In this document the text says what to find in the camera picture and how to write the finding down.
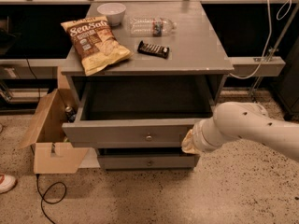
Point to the open cardboard box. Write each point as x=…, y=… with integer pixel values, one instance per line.
x=53, y=155

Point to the grey drawer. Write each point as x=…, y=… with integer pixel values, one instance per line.
x=145, y=158
x=127, y=112

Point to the dark chocolate bar wrapper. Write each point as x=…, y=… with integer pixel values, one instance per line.
x=153, y=50

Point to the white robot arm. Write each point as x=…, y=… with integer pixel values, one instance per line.
x=233, y=120

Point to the white red shoe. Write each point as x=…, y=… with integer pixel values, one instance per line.
x=7, y=183

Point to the grey bottom drawer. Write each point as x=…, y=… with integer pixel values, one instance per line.
x=145, y=158

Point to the grey wooden drawer cabinet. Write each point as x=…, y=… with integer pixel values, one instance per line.
x=195, y=49

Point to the clear plastic water bottle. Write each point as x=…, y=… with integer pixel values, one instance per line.
x=151, y=27

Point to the white bowl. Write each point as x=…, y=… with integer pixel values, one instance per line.
x=113, y=11

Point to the grey top drawer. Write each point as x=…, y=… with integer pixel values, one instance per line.
x=127, y=112

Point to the soda can in box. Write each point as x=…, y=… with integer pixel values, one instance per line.
x=70, y=113

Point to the yellow foam padded gripper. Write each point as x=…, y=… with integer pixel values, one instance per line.
x=199, y=139

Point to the sea salt chips bag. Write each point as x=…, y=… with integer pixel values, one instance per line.
x=95, y=43

